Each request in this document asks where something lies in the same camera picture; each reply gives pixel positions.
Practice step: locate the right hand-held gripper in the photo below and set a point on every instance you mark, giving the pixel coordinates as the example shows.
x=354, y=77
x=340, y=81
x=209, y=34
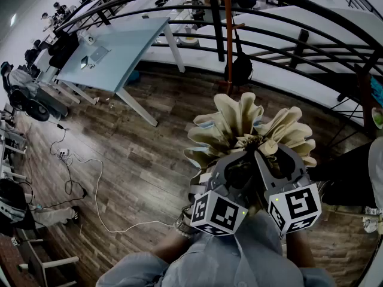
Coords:
x=299, y=205

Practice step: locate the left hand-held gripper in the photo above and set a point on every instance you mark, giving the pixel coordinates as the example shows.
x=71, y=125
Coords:
x=218, y=212

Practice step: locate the beige cloth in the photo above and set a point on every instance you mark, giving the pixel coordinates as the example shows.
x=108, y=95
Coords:
x=233, y=115

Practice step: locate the brown wooden coat rack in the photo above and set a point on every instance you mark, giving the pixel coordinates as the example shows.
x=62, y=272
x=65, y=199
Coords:
x=229, y=40

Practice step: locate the person's right forearm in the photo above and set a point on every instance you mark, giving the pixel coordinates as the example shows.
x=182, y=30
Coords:
x=299, y=250

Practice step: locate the person's left forearm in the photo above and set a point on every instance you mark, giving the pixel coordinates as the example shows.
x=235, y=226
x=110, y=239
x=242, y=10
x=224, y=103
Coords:
x=170, y=247

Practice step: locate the metal wristwatch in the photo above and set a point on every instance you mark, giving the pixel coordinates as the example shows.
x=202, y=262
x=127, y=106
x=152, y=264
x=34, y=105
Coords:
x=182, y=221

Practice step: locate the person's light blue shirt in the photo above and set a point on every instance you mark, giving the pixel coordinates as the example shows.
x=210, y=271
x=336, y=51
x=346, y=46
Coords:
x=227, y=265

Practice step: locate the black hanging bag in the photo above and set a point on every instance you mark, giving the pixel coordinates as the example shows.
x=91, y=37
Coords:
x=239, y=69

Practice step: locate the round white plate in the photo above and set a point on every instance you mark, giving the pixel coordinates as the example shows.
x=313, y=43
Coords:
x=377, y=117

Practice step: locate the black metal railing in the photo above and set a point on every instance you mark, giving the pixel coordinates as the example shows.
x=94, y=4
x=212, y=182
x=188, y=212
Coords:
x=299, y=22

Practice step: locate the light blue table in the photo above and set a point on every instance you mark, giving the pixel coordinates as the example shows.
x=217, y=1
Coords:
x=125, y=49

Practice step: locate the white power strip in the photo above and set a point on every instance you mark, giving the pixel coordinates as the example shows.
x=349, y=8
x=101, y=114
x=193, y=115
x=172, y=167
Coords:
x=63, y=152

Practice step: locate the silver closed laptop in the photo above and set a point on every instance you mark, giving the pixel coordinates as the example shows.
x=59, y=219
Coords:
x=98, y=54

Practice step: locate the dark tablet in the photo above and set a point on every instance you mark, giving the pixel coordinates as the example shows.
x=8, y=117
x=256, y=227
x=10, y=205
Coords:
x=84, y=62

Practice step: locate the small white device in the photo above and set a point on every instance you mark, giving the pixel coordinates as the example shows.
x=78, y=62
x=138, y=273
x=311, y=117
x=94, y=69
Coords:
x=90, y=39

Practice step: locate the black backpack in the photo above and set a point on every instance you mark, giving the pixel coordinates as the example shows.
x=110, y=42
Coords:
x=64, y=51

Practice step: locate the white framed wooden desk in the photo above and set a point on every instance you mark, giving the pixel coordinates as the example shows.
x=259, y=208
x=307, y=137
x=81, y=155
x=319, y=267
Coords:
x=45, y=263

